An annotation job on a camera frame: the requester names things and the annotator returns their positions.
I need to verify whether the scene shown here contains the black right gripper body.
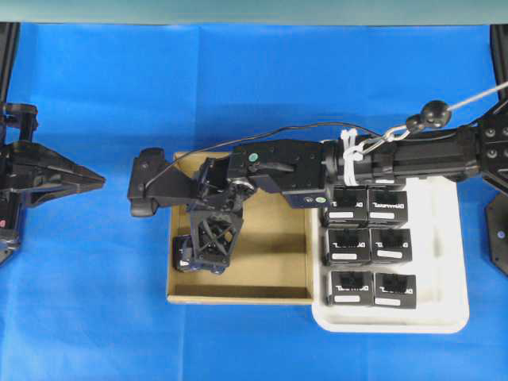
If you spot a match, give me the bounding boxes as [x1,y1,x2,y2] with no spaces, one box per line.
[187,157,257,217]

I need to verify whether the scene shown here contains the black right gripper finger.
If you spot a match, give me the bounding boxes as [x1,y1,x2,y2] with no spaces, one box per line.
[190,211,214,270]
[212,212,243,274]

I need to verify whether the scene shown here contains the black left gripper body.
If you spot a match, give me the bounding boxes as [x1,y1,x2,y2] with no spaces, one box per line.
[6,140,67,207]

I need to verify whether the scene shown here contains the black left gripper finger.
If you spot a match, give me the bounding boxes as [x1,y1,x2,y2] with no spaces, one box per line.
[59,156,106,197]

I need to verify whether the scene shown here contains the small black product box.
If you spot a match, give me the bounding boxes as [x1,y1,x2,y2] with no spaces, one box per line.
[172,235,229,275]

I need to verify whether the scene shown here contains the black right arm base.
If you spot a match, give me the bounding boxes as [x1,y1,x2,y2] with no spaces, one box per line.
[486,193,508,275]

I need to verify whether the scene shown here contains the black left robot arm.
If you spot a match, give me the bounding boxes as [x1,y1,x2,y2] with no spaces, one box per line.
[1,102,106,264]

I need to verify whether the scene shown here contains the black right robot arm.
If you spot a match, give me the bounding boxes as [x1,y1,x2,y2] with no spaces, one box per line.
[175,101,507,274]

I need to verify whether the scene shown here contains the open brown cardboard box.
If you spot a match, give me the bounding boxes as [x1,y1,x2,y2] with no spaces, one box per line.
[166,152,315,306]

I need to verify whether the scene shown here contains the black box middle left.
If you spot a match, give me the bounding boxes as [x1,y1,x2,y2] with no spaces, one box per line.
[324,229,371,266]

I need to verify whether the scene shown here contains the black box top left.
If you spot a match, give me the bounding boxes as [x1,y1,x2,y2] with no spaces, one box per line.
[322,187,368,229]

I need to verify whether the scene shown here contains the black box bottom left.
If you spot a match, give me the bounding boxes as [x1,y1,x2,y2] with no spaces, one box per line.
[326,271,374,306]

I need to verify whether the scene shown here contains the black box top right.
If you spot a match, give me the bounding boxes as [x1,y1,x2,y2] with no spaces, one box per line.
[368,187,409,227]

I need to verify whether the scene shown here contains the black box middle right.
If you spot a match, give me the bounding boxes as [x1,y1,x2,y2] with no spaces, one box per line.
[370,228,413,264]

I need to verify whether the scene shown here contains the black box bottom right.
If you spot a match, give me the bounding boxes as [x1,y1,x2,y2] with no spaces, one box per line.
[374,272,417,310]

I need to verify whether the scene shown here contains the blue table cloth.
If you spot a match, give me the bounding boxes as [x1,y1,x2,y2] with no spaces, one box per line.
[1,24,507,380]

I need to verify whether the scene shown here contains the white zip ties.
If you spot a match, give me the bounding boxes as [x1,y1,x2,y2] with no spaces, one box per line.
[341,128,364,187]

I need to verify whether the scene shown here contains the white foam tray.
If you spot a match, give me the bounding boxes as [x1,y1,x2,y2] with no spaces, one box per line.
[305,177,469,333]

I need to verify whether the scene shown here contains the thin black cable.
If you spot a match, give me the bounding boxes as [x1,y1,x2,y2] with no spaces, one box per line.
[144,121,382,187]

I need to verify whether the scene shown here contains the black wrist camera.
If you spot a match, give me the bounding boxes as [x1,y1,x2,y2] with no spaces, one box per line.
[127,148,167,217]

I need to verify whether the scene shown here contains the black frame post left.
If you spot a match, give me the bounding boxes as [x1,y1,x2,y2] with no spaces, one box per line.
[0,22,21,103]

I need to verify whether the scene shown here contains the black frame post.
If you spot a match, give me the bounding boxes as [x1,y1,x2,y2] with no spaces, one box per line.
[0,22,21,103]
[490,24,508,85]

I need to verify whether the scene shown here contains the white support cord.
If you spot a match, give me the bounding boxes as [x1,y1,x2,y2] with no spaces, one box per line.
[359,80,508,154]

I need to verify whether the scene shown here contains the black frame post right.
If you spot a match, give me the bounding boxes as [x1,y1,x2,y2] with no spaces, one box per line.
[490,24,508,85]

